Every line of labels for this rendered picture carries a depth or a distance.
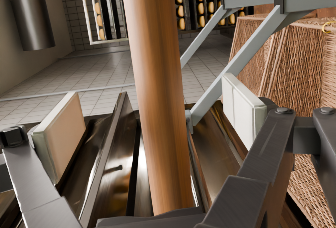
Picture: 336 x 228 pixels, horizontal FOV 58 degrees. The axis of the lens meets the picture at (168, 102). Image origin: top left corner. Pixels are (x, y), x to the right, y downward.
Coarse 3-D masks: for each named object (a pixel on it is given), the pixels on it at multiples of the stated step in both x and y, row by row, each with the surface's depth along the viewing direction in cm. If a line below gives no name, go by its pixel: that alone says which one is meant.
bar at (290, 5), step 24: (240, 0) 101; (264, 0) 101; (288, 0) 55; (312, 0) 55; (264, 24) 57; (288, 24) 58; (192, 48) 106; (216, 96) 61; (192, 120) 63; (192, 144) 51; (192, 168) 43; (192, 192) 38
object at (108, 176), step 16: (128, 112) 160; (112, 128) 122; (112, 144) 109; (128, 144) 137; (112, 160) 103; (128, 160) 127; (96, 176) 88; (112, 176) 98; (128, 176) 119; (96, 192) 80; (112, 192) 93; (96, 208) 76; (112, 208) 89
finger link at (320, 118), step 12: (324, 108) 14; (312, 120) 14; (324, 120) 13; (324, 132) 12; (324, 144) 12; (312, 156) 14; (324, 156) 12; (324, 168) 12; (324, 180) 12; (324, 192) 12
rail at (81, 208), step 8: (120, 96) 166; (112, 112) 143; (112, 120) 132; (104, 136) 116; (104, 144) 109; (96, 160) 98; (96, 168) 93; (88, 184) 85; (88, 192) 81; (80, 208) 75; (80, 216) 72
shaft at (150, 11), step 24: (144, 0) 16; (168, 0) 17; (144, 24) 17; (168, 24) 17; (144, 48) 17; (168, 48) 18; (144, 72) 18; (168, 72) 18; (144, 96) 18; (168, 96) 18; (144, 120) 19; (168, 120) 19; (144, 144) 20; (168, 144) 19; (168, 168) 20; (168, 192) 20
